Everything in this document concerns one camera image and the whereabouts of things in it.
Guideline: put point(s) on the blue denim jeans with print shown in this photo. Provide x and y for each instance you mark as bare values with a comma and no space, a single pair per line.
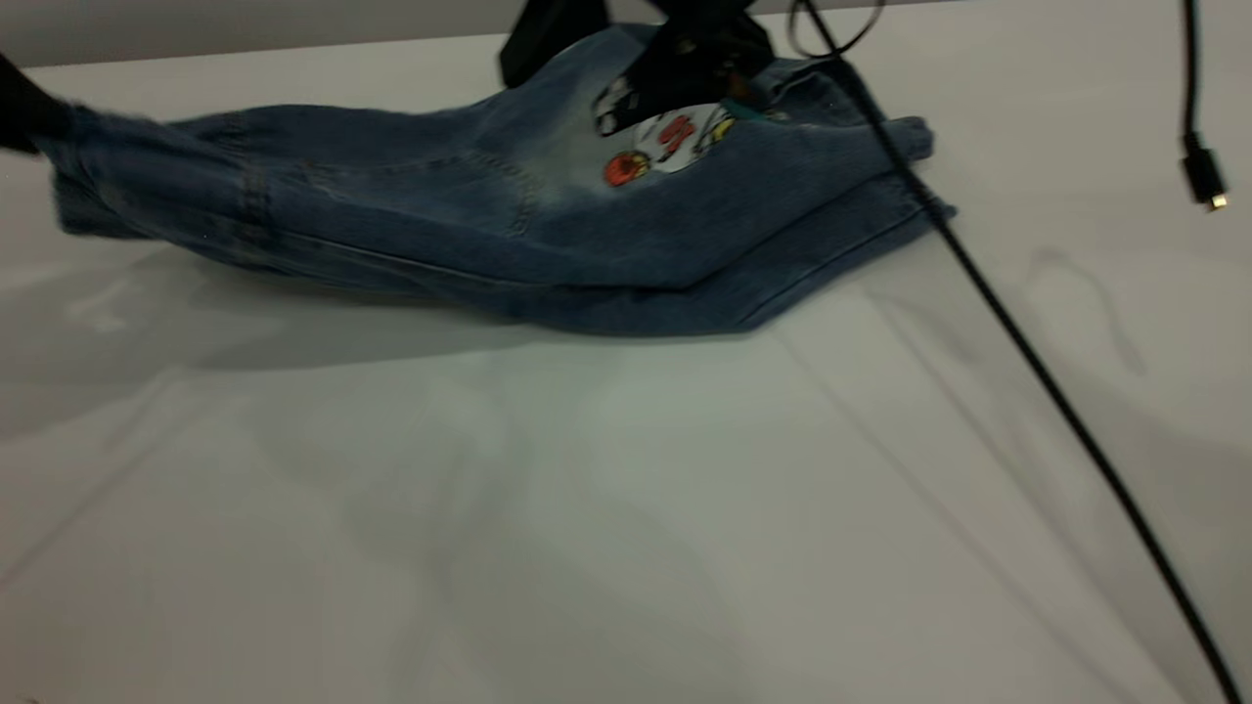
440,215

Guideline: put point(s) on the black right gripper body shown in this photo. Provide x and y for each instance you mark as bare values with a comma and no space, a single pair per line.
694,59

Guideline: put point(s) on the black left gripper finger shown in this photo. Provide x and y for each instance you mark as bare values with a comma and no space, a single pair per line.
24,112

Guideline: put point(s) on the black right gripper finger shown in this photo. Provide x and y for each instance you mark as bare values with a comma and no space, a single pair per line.
548,39

